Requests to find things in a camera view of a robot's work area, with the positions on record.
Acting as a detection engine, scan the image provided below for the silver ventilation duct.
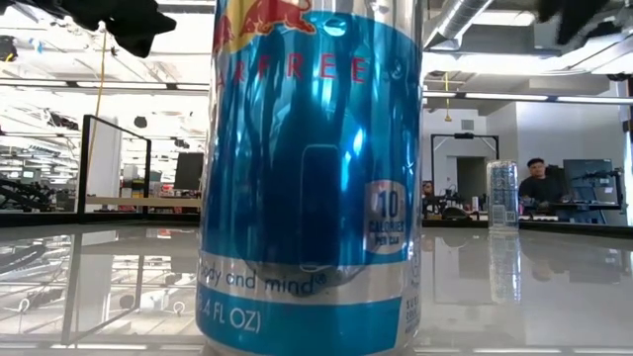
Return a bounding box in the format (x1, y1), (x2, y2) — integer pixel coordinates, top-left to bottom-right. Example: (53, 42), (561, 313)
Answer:
(423, 0), (496, 50)

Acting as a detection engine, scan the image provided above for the black aluminium table frame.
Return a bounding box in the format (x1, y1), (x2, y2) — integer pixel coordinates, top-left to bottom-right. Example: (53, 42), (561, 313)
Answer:
(0, 211), (633, 239)

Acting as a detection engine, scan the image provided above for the yellow hanging pendant cord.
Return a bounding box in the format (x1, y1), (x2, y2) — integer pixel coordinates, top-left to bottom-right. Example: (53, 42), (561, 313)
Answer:
(443, 71), (454, 124)

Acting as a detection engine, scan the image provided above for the silver blue slim can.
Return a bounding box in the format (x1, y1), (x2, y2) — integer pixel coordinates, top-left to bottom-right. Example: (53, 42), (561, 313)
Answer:
(487, 158), (520, 232)

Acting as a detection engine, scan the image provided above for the yellow power cable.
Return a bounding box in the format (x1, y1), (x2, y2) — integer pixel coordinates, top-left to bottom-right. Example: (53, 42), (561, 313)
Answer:
(86, 29), (108, 168)

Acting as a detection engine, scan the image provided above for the blue Red Bull Sugarfree can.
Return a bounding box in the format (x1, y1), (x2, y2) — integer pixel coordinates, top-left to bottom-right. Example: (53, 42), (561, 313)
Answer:
(195, 0), (425, 356)

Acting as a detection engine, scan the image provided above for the black metal gantry frame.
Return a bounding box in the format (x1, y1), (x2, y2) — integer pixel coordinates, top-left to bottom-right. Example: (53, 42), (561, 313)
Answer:
(429, 131), (500, 199)

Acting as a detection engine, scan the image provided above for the dark office desk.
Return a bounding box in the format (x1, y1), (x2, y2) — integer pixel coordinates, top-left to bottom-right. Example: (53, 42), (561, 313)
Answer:
(518, 200), (629, 224)

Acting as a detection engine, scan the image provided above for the black monitor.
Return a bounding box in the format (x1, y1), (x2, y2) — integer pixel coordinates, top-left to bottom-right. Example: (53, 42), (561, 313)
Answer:
(173, 151), (206, 192)

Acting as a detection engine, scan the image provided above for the black metal shelf end frame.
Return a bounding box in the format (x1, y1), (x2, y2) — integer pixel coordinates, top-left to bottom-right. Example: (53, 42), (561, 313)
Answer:
(76, 114), (153, 223)

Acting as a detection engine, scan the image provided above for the dark desk monitor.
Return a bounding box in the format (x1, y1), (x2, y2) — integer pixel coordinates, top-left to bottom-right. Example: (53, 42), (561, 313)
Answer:
(563, 157), (614, 202)

